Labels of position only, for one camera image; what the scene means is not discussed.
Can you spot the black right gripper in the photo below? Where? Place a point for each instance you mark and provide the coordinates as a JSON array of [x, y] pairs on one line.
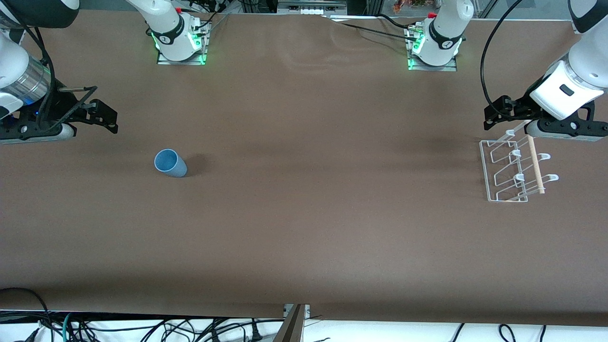
[[65, 103]]

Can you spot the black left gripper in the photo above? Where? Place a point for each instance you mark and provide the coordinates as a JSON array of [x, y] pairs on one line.
[[519, 107]]

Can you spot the blue plastic cup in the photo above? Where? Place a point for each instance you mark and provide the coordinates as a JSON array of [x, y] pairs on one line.
[[171, 164]]

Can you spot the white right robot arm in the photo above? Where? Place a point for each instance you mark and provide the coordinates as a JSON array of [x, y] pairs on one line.
[[166, 23]]

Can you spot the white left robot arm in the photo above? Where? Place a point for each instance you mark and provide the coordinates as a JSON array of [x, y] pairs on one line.
[[444, 33]]

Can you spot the grey power strip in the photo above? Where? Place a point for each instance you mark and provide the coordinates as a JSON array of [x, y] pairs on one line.
[[311, 5]]

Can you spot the brown table cover sheet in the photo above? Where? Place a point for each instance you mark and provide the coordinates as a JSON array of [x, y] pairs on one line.
[[304, 228]]

